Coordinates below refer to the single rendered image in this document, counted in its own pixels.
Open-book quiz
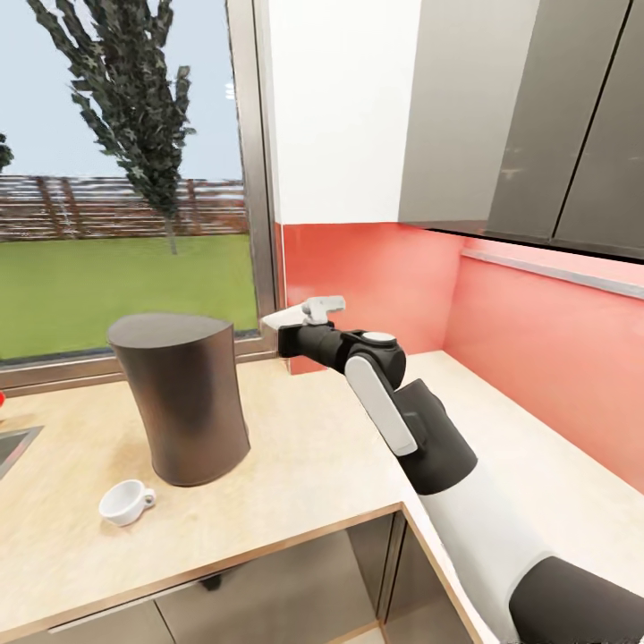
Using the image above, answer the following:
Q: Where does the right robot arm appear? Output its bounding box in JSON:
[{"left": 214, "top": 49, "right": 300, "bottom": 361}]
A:
[{"left": 277, "top": 296, "right": 644, "bottom": 644}]

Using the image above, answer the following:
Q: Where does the coffee cup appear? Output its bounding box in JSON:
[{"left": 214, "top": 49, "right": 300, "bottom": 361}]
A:
[{"left": 99, "top": 479, "right": 157, "bottom": 526}]

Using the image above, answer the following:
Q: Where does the paper coffee filter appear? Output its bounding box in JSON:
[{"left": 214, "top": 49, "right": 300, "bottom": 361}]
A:
[{"left": 263, "top": 303, "right": 310, "bottom": 330}]

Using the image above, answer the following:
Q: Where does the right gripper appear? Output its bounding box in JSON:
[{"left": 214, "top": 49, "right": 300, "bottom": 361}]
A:
[{"left": 277, "top": 321, "right": 335, "bottom": 364}]

